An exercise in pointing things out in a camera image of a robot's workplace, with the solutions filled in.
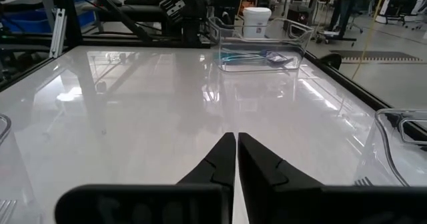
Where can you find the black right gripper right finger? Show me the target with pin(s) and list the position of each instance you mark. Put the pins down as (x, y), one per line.
(257, 170)

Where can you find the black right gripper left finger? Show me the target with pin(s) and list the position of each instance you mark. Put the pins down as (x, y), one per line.
(221, 164)

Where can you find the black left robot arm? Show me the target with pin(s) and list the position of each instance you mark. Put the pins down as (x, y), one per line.
(191, 27)

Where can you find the black rig foot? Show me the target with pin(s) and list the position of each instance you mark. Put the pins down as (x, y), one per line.
(332, 61)

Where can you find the white plastic bucket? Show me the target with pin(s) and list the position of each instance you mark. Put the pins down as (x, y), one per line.
(257, 20)

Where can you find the grey striped floor mat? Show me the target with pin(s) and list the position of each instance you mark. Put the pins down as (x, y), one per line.
(373, 55)

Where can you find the black background desk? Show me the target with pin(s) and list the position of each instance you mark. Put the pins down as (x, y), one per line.
(343, 7)

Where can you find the white background machine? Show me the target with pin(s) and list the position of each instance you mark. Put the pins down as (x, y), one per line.
(400, 7)

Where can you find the blue storage crate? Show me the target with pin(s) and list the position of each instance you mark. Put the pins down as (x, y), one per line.
(23, 22)

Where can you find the silver aluminium extrusion post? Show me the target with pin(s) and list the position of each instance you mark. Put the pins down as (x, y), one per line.
(58, 34)

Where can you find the black rig frame struts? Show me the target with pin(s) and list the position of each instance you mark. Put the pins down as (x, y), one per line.
(66, 17)

